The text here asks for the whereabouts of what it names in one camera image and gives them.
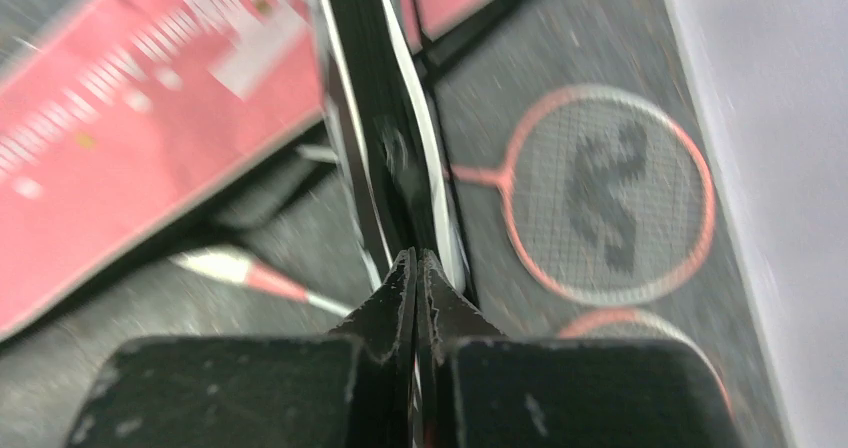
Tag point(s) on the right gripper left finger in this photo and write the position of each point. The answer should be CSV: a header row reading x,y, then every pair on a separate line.
x,y
351,386

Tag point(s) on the pink sport racket bag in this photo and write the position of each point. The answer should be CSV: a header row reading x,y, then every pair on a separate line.
x,y
130,116

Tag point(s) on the black sport racket bag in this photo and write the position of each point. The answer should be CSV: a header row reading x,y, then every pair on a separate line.
x,y
381,128

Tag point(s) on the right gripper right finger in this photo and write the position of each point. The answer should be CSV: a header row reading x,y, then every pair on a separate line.
x,y
484,389

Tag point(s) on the pink frame racket right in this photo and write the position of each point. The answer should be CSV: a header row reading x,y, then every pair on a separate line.
x,y
606,200

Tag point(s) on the pink frame racket left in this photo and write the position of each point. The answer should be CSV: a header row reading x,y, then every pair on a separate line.
x,y
234,266

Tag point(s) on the pink frame racket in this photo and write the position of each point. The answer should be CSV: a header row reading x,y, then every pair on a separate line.
x,y
606,200
234,266

